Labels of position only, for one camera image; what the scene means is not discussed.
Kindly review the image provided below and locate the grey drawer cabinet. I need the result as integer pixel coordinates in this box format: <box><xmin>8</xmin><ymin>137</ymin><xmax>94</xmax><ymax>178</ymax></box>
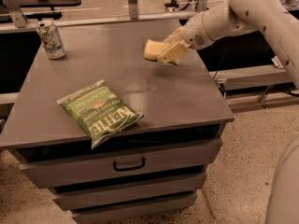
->
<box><xmin>1</xmin><ymin>21</ymin><xmax>233</xmax><ymax>224</ymax></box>

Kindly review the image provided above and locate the green white 7up can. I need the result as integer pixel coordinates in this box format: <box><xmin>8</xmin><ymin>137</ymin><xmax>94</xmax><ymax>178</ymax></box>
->
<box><xmin>36</xmin><ymin>21</ymin><xmax>65</xmax><ymax>60</ymax></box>

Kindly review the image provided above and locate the metal frame rail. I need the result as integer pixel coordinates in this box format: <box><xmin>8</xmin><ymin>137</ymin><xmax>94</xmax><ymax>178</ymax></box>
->
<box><xmin>1</xmin><ymin>0</ymin><xmax>222</xmax><ymax>33</ymax></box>

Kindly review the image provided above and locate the black drawer handle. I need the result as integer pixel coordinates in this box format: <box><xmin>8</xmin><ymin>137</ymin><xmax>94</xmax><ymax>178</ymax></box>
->
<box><xmin>113</xmin><ymin>158</ymin><xmax>146</xmax><ymax>172</ymax></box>

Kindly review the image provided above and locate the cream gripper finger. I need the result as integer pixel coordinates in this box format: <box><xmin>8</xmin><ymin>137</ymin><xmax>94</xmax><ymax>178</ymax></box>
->
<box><xmin>157</xmin><ymin>40</ymin><xmax>190</xmax><ymax>65</ymax></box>
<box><xmin>164</xmin><ymin>26</ymin><xmax>184</xmax><ymax>44</ymax></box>

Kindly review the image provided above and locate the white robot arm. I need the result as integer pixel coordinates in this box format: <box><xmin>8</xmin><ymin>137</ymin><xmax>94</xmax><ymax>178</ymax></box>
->
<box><xmin>157</xmin><ymin>0</ymin><xmax>299</xmax><ymax>89</ymax></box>

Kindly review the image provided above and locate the yellow sponge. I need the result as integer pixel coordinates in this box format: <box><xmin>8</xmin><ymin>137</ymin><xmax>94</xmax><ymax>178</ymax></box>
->
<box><xmin>144</xmin><ymin>39</ymin><xmax>170</xmax><ymax>61</ymax></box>

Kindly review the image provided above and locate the black cable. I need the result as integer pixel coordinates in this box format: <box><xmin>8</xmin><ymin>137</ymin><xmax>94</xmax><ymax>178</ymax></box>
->
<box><xmin>211</xmin><ymin>47</ymin><xmax>228</xmax><ymax>80</ymax></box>

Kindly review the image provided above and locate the green kettle chips bag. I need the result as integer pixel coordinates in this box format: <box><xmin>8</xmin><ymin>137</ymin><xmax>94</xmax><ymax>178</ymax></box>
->
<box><xmin>57</xmin><ymin>80</ymin><xmax>143</xmax><ymax>149</ymax></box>

